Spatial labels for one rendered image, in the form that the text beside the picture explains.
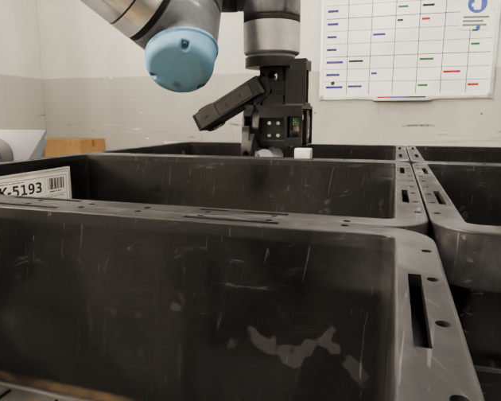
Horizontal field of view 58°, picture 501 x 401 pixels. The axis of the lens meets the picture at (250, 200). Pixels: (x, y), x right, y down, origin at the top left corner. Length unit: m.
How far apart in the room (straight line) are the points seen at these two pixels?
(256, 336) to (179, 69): 0.35
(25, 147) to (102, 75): 3.47
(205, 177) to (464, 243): 0.37
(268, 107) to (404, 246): 0.45
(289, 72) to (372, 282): 0.45
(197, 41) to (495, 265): 0.38
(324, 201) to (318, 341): 0.30
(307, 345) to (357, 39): 3.45
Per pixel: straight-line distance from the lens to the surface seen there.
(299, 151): 0.50
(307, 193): 0.49
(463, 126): 3.62
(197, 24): 0.52
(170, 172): 0.54
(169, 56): 0.50
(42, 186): 0.55
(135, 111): 4.12
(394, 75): 3.57
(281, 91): 0.62
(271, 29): 0.60
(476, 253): 0.20
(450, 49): 3.62
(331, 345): 0.20
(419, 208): 0.24
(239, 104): 0.62
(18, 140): 0.86
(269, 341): 0.21
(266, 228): 0.19
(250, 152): 0.59
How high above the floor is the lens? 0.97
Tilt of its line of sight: 10 degrees down
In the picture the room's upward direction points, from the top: straight up
